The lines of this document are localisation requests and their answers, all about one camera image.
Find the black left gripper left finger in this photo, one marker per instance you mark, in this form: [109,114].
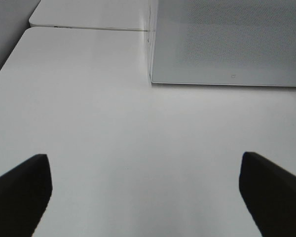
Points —
[25,192]

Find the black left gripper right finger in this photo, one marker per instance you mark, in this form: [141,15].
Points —
[269,193]

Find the white microwave door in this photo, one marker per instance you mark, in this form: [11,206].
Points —
[225,42]

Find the white microwave oven body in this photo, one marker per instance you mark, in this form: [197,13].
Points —
[150,36]

